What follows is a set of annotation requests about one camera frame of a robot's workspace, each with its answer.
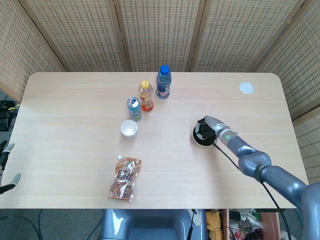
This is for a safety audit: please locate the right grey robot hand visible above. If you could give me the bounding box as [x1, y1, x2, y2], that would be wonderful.
[196, 115, 230, 144]

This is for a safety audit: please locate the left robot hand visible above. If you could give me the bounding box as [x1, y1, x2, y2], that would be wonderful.
[0, 140, 22, 195]

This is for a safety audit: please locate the white cup of dark liquid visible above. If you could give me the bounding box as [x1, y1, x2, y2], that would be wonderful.
[191, 119, 218, 148]

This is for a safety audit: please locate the black equipment on floor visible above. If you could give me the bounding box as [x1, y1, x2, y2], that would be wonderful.
[0, 99, 21, 131]

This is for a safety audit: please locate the white round table grommet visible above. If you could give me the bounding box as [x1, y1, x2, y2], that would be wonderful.
[239, 81, 255, 95]

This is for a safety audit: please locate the blue-capped blue drink bottle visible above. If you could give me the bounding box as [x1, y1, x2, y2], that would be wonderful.
[155, 65, 173, 100]

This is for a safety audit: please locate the yellow-capped orange drink bottle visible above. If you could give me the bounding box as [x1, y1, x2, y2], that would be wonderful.
[138, 80, 155, 113]

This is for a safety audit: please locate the light blue drink can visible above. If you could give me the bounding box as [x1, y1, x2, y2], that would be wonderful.
[126, 97, 142, 123]

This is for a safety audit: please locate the white paper cup blue flower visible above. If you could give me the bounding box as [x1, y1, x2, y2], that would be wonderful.
[120, 119, 138, 141]

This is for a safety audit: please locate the yellow plush toy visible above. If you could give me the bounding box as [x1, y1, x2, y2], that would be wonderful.
[206, 209, 223, 240]

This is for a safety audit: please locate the brown spout drink pouch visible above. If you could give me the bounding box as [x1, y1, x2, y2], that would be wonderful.
[107, 154, 143, 203]

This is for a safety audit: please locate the woven wooden folding screen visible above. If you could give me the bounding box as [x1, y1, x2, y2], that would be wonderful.
[0, 0, 320, 185]

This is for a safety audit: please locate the brown wooden crate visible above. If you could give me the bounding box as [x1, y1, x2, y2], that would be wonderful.
[221, 208, 282, 240]

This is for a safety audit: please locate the grey robot torso base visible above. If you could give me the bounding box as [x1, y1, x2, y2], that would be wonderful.
[101, 208, 208, 240]

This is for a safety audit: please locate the black floor cable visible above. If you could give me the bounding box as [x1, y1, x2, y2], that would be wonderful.
[0, 209, 42, 240]

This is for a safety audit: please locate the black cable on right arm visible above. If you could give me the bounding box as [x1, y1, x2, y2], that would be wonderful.
[213, 141, 293, 240]

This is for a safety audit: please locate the white perforated bracket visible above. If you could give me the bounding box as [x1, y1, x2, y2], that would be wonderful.
[191, 209, 202, 227]

